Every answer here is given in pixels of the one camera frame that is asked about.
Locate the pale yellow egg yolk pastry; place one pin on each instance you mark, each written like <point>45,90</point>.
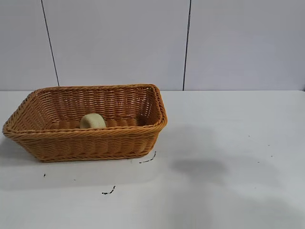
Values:
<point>93,121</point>

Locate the brown woven wicker basket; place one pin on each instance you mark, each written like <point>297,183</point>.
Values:
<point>95,143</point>

